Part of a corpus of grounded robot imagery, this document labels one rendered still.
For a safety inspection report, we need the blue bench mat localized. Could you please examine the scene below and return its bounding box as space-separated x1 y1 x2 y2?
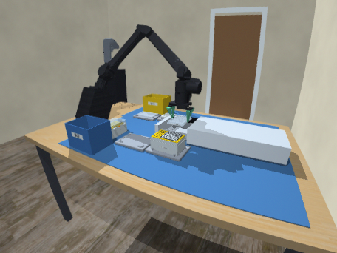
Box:
59 107 310 228

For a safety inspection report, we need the blue open-top box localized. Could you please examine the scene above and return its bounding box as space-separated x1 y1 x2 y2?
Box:
64 115 113 155

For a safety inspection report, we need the yellow open bin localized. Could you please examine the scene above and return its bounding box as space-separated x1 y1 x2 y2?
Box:
143 94 171 115

